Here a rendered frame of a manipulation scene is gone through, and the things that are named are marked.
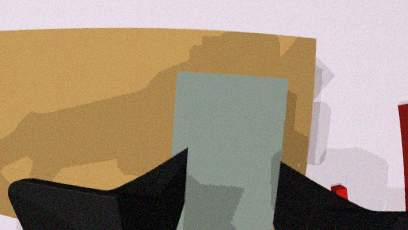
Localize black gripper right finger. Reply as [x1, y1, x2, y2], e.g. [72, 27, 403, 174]
[273, 162, 408, 230]

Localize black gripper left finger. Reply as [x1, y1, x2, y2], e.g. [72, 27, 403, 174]
[8, 148, 188, 230]

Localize red rectangular block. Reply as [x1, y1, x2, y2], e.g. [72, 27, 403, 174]
[398, 104, 408, 212]

